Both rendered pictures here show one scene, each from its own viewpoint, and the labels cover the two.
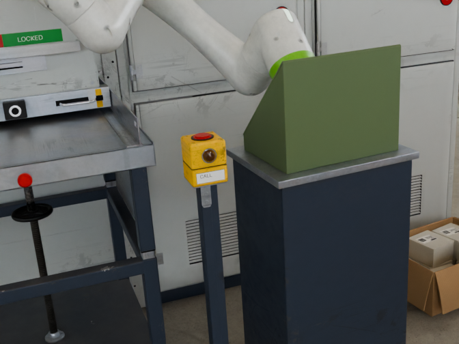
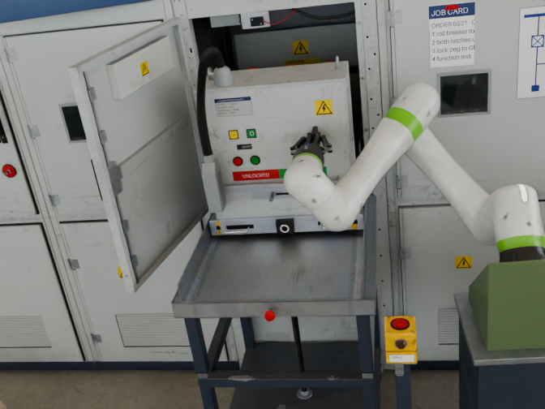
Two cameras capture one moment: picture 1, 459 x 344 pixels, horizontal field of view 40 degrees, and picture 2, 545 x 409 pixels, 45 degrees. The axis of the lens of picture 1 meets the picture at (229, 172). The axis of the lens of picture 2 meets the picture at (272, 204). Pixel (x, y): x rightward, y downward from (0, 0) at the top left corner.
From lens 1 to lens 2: 0.80 m
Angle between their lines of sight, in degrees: 28
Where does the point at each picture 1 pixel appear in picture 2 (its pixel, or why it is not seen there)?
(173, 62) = not seen: hidden behind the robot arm
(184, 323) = (422, 398)
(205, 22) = (451, 175)
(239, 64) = (476, 221)
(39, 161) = (283, 300)
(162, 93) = (426, 200)
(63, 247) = not seen: hidden behind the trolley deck
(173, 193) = (427, 284)
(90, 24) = (323, 215)
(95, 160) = (326, 305)
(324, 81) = (532, 281)
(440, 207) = not seen: outside the picture
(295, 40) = (522, 223)
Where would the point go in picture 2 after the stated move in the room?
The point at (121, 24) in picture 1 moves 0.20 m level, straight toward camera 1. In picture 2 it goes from (350, 213) to (333, 251)
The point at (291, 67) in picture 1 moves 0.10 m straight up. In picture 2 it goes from (498, 269) to (499, 235)
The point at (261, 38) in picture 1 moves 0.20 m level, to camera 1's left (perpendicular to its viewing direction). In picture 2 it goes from (493, 211) to (423, 204)
